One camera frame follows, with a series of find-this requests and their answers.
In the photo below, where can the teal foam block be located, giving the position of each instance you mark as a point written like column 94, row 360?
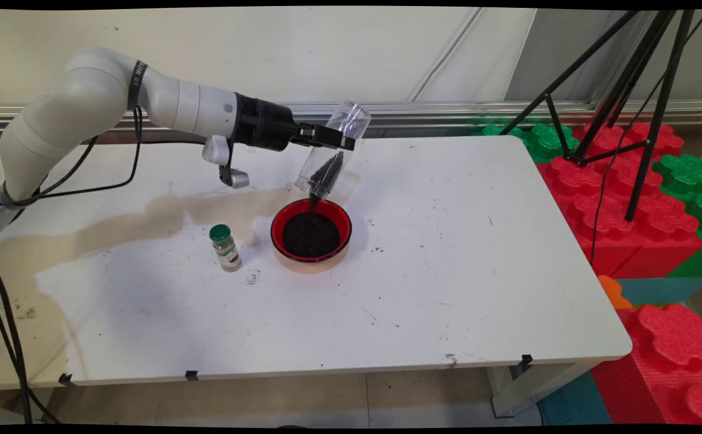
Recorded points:
column 658, row 289

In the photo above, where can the black seeds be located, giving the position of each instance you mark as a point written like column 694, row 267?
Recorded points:
column 328, row 170
column 312, row 236

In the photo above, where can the black tape mark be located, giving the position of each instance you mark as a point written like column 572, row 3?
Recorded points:
column 66, row 379
column 526, row 361
column 192, row 375

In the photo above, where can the black tripod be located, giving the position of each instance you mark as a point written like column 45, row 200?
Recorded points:
column 575, row 160

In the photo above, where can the aluminium wall rail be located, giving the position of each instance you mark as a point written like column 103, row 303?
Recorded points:
column 417, row 111

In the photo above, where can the green studded foam block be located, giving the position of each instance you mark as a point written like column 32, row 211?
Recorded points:
column 547, row 141
column 689, row 175

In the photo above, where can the white table leg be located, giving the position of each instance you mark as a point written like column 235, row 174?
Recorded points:
column 520, row 392

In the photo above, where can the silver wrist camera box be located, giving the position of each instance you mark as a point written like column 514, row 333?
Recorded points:
column 215, row 149

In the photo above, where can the red studded foam block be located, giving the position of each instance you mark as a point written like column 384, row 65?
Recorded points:
column 676, row 337
column 616, row 241

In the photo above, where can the red bowl with black rim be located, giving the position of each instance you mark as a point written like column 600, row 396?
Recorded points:
column 284, row 226

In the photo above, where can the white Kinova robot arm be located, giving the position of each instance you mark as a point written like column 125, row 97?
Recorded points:
column 85, row 90

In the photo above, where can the orange foam piece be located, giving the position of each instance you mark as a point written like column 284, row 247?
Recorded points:
column 613, row 294

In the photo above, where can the clear plastic jar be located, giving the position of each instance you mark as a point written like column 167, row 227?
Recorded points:
column 351, row 117

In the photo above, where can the spice bottle with green cap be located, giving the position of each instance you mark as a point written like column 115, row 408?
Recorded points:
column 228, row 253

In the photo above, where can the teal foam mat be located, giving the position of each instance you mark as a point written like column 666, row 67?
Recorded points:
column 574, row 404

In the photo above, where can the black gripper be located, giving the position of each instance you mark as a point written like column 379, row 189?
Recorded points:
column 263, row 123

